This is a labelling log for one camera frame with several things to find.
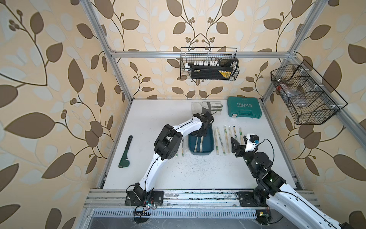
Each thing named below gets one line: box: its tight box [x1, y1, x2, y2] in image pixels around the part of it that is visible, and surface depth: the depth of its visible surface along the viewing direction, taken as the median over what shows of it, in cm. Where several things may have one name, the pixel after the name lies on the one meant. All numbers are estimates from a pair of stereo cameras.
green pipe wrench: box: [118, 135, 133, 168], surface depth 90 cm
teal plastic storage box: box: [188, 124, 215, 156], surface depth 95 cm
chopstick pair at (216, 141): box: [213, 127, 219, 156], surface depth 98 cm
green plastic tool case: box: [226, 96, 263, 119], surface depth 114 cm
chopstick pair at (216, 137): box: [213, 127, 220, 156], surface depth 100 cm
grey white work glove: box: [191, 101, 224, 115], surface depth 118 cm
